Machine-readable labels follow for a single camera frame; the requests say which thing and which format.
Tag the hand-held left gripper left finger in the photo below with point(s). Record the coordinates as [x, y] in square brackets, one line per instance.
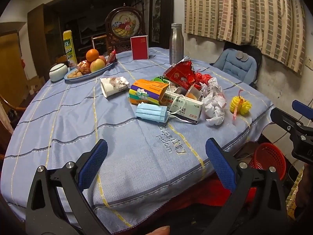
[94, 161]

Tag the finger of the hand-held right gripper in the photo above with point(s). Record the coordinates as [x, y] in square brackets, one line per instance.
[281, 117]
[302, 106]

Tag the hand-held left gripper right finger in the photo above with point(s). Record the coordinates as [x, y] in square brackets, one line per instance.
[220, 164]

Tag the red plastic basket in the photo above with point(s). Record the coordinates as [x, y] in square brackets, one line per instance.
[271, 156]

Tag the yellow ornament with red ribbon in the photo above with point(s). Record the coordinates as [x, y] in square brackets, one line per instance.
[240, 105]

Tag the white medicine box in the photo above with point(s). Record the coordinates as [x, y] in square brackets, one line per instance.
[188, 110]

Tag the blue face mask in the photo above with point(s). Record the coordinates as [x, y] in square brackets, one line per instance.
[149, 112]

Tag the clear plastic jelly cup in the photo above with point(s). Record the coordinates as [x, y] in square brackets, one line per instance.
[193, 94]

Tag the crushed paper cup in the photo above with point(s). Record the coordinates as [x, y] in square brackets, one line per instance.
[110, 87]

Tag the red mesh net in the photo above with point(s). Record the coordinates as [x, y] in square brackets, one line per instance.
[203, 78]

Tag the orange purple striped box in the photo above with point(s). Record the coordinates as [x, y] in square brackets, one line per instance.
[149, 91]

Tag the large red snack bag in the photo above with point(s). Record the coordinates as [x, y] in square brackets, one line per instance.
[179, 76]

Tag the green packet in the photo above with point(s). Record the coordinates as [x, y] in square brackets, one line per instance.
[159, 79]

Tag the person's left hand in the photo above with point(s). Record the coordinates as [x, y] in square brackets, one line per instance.
[159, 230]

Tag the blue tablecloth table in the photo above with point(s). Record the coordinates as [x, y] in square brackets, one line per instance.
[73, 127]

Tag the black office chair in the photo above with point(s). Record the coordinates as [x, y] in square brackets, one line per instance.
[257, 53]

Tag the blue chair cushion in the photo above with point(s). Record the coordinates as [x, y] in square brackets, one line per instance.
[234, 66]

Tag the blue oval fruit plate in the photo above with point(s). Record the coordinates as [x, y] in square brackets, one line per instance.
[97, 72]

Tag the pile of walnuts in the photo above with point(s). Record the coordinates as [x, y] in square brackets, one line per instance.
[74, 74]

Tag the clear wrapped snack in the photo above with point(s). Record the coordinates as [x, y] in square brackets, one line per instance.
[84, 68]

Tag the white ceramic jar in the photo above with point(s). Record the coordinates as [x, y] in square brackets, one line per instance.
[58, 73]

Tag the cardboard box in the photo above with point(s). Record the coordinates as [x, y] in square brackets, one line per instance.
[35, 85]

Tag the yellow red apple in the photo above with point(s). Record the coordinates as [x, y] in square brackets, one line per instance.
[97, 65]

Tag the small red apple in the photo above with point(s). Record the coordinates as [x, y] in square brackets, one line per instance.
[102, 59]

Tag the small red snack packet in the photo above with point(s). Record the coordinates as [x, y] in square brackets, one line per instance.
[112, 57]

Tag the orange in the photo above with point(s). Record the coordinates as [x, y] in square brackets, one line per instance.
[92, 55]

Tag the checked beige curtain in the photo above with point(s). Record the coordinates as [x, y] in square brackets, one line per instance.
[244, 9]

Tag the tall yellow canister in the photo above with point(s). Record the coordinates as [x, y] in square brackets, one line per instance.
[68, 51]

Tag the wooden chair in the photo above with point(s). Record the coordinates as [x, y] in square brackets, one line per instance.
[99, 41]

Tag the red and white box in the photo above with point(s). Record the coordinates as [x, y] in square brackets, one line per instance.
[139, 47]

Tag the wooden door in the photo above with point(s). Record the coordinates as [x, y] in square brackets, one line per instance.
[12, 66]

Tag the steel bottle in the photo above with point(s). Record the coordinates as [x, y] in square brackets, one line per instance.
[176, 44]

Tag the round embroidered table screen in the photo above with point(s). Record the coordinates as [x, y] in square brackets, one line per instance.
[123, 24]

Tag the wooden cabinet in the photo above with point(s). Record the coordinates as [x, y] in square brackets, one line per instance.
[41, 29]

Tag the dark framed picture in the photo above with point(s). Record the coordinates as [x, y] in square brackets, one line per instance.
[156, 17]

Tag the white wall socket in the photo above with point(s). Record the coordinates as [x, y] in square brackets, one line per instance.
[309, 62]

